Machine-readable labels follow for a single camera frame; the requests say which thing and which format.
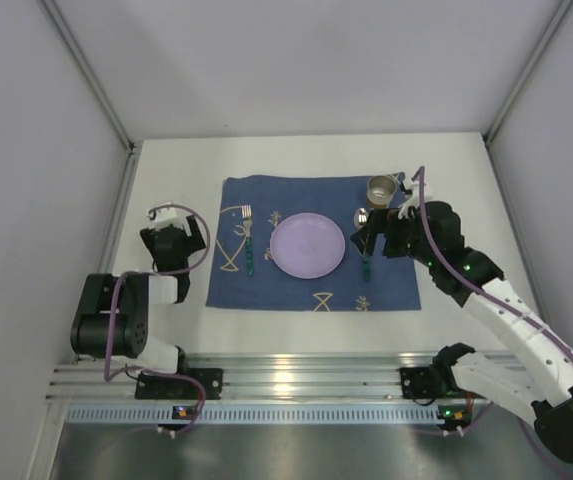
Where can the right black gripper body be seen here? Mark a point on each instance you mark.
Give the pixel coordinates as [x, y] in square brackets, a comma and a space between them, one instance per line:
[381, 232]

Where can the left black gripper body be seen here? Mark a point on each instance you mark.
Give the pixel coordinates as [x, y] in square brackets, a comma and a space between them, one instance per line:
[167, 242]

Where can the teal-handled spoon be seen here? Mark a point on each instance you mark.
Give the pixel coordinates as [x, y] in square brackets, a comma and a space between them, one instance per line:
[366, 265]

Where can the metal cup with cork base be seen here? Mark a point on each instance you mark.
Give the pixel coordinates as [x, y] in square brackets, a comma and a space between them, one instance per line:
[380, 191]

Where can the purple bowl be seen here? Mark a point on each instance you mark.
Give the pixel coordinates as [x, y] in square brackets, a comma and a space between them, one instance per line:
[307, 246]

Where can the blue fish-print cloth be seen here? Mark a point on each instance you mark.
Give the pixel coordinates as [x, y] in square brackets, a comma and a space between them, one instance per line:
[393, 285]

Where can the teal-handled fork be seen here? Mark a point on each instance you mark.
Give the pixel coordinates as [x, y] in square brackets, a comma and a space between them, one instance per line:
[247, 225]

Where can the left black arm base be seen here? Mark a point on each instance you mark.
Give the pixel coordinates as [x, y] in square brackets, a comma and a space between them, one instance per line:
[155, 387]

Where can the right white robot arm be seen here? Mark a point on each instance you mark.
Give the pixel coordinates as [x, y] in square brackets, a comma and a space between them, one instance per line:
[544, 398]

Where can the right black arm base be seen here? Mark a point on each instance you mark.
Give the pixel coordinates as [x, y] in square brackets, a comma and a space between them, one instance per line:
[435, 381]

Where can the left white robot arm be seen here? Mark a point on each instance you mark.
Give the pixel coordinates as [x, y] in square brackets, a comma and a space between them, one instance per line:
[112, 316]

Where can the aluminium mounting rail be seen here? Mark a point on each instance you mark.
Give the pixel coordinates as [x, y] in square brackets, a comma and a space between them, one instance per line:
[292, 378]

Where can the perforated cable duct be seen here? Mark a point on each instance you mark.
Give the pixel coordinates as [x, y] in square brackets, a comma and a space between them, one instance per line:
[267, 414]

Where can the left aluminium frame post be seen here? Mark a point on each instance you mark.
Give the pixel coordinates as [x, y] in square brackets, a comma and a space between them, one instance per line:
[57, 20]

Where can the aluminium frame post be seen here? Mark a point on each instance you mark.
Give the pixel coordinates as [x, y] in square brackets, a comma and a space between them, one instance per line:
[553, 25]
[57, 20]

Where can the right aluminium frame post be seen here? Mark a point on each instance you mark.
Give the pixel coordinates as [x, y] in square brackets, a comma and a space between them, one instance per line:
[553, 25]

